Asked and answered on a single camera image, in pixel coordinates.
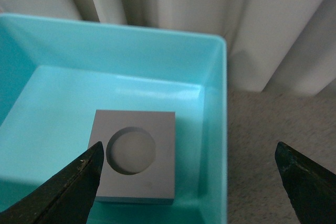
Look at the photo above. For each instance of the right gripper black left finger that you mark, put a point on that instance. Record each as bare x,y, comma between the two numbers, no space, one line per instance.
67,197

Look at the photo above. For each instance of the light blue plastic box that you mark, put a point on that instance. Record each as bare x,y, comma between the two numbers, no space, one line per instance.
56,73

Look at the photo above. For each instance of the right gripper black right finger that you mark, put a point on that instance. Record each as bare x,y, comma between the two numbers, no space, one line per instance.
310,187

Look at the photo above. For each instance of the gray block with round recess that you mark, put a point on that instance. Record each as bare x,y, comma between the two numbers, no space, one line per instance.
139,156

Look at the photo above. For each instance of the white curtain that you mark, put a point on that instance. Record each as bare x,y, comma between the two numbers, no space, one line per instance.
283,46

